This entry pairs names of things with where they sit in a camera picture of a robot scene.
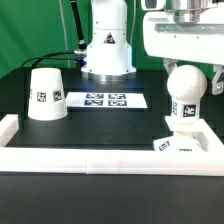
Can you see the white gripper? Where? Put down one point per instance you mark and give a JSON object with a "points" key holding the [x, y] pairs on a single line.
{"points": [[187, 30]]}

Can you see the white lamp shade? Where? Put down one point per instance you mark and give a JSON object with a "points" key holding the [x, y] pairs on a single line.
{"points": [[47, 100]]}

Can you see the white marker sheet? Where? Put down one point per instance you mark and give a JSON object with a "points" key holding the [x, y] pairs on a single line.
{"points": [[106, 100]]}

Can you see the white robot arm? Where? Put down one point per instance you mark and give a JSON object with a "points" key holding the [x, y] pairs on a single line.
{"points": [[109, 55]]}

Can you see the white lamp bulb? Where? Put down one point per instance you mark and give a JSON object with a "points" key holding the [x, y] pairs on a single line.
{"points": [[186, 85]]}

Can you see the white U-shaped border frame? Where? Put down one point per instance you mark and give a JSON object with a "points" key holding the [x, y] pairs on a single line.
{"points": [[208, 162]]}

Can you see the white lamp base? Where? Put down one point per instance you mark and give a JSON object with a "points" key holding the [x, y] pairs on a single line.
{"points": [[182, 139]]}

